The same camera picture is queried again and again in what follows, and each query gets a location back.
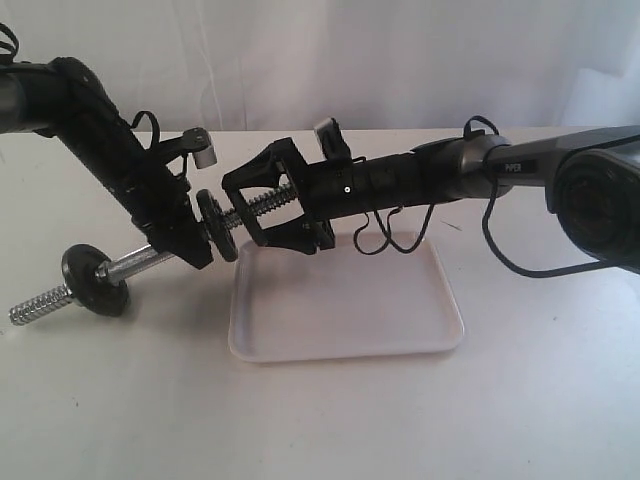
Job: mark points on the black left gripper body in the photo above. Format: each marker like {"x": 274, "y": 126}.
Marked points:
{"x": 164, "y": 214}

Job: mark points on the white rectangular plastic tray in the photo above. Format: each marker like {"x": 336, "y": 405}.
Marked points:
{"x": 339, "y": 304}

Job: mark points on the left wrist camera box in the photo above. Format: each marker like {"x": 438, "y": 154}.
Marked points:
{"x": 197, "y": 141}

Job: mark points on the black weight plate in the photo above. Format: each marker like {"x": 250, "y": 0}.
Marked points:
{"x": 248, "y": 218}

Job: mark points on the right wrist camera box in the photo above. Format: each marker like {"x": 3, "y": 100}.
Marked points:
{"x": 330, "y": 139}

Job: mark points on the black plate bar end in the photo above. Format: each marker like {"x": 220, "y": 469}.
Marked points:
{"x": 218, "y": 232}

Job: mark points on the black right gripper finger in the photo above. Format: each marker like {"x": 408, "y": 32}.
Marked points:
{"x": 264, "y": 170}
{"x": 299, "y": 234}

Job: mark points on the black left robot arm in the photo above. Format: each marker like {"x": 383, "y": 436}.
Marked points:
{"x": 65, "y": 99}

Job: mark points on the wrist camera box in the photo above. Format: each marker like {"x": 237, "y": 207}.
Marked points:
{"x": 197, "y": 141}
{"x": 330, "y": 139}

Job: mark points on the chrome threaded dumbbell bar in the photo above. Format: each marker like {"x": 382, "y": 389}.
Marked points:
{"x": 114, "y": 271}

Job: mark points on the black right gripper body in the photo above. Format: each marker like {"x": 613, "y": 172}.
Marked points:
{"x": 326, "y": 190}

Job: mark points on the white backdrop curtain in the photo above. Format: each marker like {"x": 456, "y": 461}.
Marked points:
{"x": 285, "y": 65}

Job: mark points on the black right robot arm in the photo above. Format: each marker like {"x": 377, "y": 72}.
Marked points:
{"x": 590, "y": 180}

